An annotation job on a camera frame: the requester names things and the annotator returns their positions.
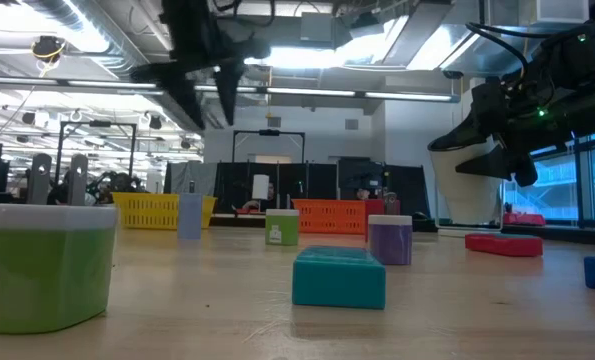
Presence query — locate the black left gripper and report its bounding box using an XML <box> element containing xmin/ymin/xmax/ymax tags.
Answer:
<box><xmin>128</xmin><ymin>0</ymin><xmax>273</xmax><ymax>132</ymax></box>

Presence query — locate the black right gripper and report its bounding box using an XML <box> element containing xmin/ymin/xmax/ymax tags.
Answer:
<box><xmin>426</xmin><ymin>23</ymin><xmax>581</xmax><ymax>188</ymax></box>

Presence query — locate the white cup with black rim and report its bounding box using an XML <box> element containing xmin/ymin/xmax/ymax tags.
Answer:
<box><xmin>427</xmin><ymin>135</ymin><xmax>505</xmax><ymax>232</ymax></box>

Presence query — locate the small red tray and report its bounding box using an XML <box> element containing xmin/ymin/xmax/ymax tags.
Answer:
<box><xmin>502</xmin><ymin>211</ymin><xmax>548</xmax><ymax>228</ymax></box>

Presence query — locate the grey fabric partition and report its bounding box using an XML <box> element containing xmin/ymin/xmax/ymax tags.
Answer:
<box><xmin>163</xmin><ymin>160</ymin><xmax>220</xmax><ymax>197</ymax></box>

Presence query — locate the red box with label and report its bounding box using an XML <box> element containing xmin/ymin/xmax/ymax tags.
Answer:
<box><xmin>464</xmin><ymin>232</ymin><xmax>545</xmax><ymax>259</ymax></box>

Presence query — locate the small red box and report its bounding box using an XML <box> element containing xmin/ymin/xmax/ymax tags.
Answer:
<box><xmin>363</xmin><ymin>192</ymin><xmax>402</xmax><ymax>244</ymax></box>

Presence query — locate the white paper sign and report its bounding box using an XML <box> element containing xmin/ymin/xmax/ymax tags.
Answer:
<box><xmin>251</xmin><ymin>173</ymin><xmax>271</xmax><ymax>202</ymax></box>

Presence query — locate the grey ceiling box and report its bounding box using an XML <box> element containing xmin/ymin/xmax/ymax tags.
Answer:
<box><xmin>298</xmin><ymin>11</ymin><xmax>336</xmax><ymax>44</ymax></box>

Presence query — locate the lavender rectangular block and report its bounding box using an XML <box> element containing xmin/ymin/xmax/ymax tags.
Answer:
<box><xmin>177</xmin><ymin>192</ymin><xmax>205</xmax><ymax>241</ymax></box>

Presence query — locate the yellow plastic basket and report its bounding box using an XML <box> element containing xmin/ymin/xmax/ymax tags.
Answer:
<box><xmin>110</xmin><ymin>191</ymin><xmax>219</xmax><ymax>232</ymax></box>

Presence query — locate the black partition curtain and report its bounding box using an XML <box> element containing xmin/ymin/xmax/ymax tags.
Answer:
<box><xmin>213</xmin><ymin>159</ymin><xmax>431</xmax><ymax>217</ymax></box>

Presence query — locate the white ceiling box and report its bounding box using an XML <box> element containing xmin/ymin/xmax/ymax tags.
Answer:
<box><xmin>536</xmin><ymin>0</ymin><xmax>591</xmax><ymax>26</ymax></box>

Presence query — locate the orange plastic basket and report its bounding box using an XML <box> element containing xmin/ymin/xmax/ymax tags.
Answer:
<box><xmin>291</xmin><ymin>198</ymin><xmax>370</xmax><ymax>236</ymax></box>

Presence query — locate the teal rectangular box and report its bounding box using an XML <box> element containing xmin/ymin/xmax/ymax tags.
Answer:
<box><xmin>291</xmin><ymin>244</ymin><xmax>388</xmax><ymax>311</ymax></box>

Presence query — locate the black gantry frame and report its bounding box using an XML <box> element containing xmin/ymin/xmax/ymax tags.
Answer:
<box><xmin>231</xmin><ymin>128</ymin><xmax>307</xmax><ymax>164</ymax></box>
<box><xmin>54</xmin><ymin>119</ymin><xmax>139</xmax><ymax>187</ymax></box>

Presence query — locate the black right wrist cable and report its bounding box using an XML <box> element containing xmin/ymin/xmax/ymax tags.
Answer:
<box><xmin>464</xmin><ymin>21</ymin><xmax>531</xmax><ymax>77</ymax></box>

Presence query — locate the yellow cable coil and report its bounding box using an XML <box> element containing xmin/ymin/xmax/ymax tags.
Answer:
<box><xmin>30</xmin><ymin>34</ymin><xmax>69</xmax><ymax>67</ymax></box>

